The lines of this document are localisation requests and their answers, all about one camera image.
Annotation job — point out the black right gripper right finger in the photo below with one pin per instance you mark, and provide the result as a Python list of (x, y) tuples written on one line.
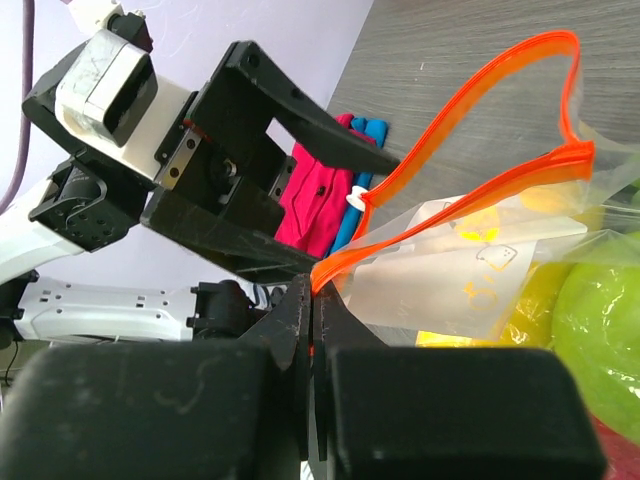
[(387, 412)]

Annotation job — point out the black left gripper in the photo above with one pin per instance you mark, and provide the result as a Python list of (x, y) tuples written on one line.
[(199, 168)]

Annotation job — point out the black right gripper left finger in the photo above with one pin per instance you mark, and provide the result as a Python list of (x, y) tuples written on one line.
[(207, 409)]

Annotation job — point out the clear zip top bag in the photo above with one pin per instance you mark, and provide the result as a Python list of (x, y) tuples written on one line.
[(505, 176)]

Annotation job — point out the yellow lemon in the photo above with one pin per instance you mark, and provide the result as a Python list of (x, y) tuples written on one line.
[(530, 322)]

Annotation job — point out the green apple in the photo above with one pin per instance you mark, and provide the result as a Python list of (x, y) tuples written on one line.
[(595, 330)]

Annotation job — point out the red apple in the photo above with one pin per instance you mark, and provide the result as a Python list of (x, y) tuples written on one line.
[(622, 455)]

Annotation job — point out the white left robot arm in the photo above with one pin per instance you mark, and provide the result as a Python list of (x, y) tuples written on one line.
[(143, 287)]

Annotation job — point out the red folded cloth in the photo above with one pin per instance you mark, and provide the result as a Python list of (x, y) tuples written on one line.
[(314, 203)]

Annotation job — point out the blue folded cloth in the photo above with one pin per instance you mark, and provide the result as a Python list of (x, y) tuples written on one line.
[(375, 130)]

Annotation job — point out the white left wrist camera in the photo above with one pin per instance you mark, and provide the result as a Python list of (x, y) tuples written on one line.
[(107, 90)]

